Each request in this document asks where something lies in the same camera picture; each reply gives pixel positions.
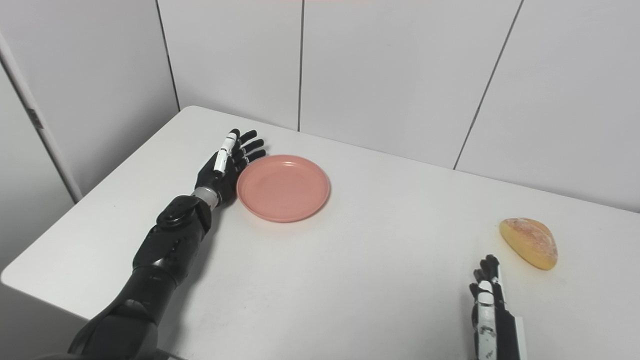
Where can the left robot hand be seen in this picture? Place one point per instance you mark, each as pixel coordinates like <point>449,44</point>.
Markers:
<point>227,167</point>

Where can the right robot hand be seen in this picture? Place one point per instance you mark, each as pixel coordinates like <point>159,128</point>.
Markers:
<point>492,315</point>

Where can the pink plate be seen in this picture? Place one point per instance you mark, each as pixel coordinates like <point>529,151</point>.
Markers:
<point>283,188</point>

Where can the bread roll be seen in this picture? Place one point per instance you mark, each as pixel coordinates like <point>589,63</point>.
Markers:
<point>530,242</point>

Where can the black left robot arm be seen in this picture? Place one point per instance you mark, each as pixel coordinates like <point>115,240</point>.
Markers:
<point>150,270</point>

